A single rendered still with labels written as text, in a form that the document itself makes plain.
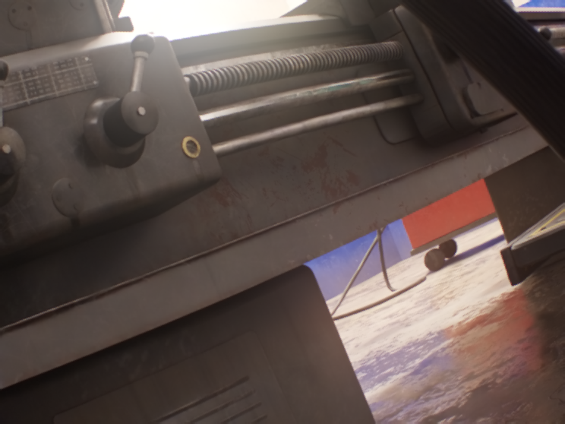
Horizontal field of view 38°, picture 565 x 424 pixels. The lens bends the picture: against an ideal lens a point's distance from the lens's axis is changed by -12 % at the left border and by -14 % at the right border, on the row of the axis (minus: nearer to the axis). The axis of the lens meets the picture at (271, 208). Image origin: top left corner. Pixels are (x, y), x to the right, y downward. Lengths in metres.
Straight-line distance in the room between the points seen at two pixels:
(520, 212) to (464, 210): 1.79
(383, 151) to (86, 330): 0.94
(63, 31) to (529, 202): 2.05
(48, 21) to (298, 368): 0.67
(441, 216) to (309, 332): 3.50
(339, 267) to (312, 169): 4.92
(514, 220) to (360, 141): 1.41
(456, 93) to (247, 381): 0.80
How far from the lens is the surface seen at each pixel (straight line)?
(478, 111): 1.84
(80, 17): 1.41
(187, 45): 1.54
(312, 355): 1.42
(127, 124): 1.11
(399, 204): 1.51
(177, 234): 1.40
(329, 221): 1.37
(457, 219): 4.87
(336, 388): 1.44
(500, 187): 3.10
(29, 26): 1.34
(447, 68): 1.84
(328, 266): 6.48
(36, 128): 1.11
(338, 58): 1.68
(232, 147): 1.41
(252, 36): 1.66
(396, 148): 1.87
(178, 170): 1.21
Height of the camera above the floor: 0.43
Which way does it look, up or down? 3 degrees up
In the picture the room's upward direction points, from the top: 23 degrees counter-clockwise
